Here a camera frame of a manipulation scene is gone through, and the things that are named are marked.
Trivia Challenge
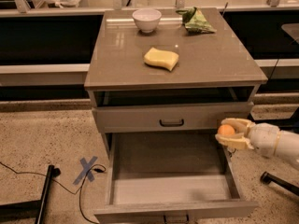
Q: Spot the blue tape cross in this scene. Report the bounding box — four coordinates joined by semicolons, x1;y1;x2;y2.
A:
73;156;97;185

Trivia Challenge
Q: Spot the closed upper drawer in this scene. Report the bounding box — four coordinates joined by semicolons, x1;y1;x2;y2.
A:
93;102;253;133

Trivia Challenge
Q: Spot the black stand leg left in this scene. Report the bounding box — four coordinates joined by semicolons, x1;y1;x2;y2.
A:
0;165;61;224

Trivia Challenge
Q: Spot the green chip bag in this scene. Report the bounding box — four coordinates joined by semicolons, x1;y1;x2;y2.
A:
177;7;216;34

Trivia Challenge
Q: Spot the black floor cable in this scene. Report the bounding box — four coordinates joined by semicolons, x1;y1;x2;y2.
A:
0;161;107;224

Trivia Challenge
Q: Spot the white bowl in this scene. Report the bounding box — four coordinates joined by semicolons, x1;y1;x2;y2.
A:
132;8;162;33

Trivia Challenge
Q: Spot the orange fruit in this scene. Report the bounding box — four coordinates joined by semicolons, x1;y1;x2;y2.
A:
218;124;235;136

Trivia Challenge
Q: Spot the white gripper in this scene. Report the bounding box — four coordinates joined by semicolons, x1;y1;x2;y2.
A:
215;118;280;158

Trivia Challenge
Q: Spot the black caster leg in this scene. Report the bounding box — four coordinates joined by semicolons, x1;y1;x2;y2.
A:
260;172;299;196

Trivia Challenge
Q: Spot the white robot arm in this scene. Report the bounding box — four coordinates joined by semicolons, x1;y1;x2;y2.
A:
215;118;299;170

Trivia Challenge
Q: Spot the open middle drawer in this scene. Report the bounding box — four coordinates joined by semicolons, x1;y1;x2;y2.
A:
94;131;258;224

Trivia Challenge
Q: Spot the yellow sponge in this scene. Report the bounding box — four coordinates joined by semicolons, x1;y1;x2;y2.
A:
143;48;179;71

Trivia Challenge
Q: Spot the grey drawer cabinet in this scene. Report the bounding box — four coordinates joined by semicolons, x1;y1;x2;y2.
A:
85;8;267;152

